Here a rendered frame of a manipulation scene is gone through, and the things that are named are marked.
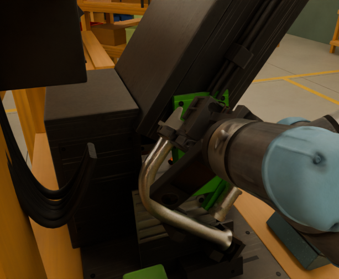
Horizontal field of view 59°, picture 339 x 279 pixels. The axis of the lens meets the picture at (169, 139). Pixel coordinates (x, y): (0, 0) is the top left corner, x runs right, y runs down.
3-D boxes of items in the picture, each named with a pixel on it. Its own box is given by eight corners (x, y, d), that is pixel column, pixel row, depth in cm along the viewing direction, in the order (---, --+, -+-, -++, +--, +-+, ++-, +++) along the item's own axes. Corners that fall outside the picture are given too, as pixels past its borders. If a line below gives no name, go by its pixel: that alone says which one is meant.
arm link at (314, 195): (348, 263, 22) (282, 201, 20) (259, 209, 33) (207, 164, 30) (406, 180, 23) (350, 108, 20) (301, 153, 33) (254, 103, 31)
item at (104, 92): (124, 167, 101) (115, 67, 84) (147, 232, 76) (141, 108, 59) (67, 177, 96) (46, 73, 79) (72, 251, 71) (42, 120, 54)
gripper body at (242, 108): (227, 122, 49) (276, 130, 37) (198, 166, 48) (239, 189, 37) (192, 94, 46) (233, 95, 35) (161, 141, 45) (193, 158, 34)
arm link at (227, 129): (260, 202, 33) (205, 165, 30) (238, 190, 37) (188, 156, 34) (296, 145, 33) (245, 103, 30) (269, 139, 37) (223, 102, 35)
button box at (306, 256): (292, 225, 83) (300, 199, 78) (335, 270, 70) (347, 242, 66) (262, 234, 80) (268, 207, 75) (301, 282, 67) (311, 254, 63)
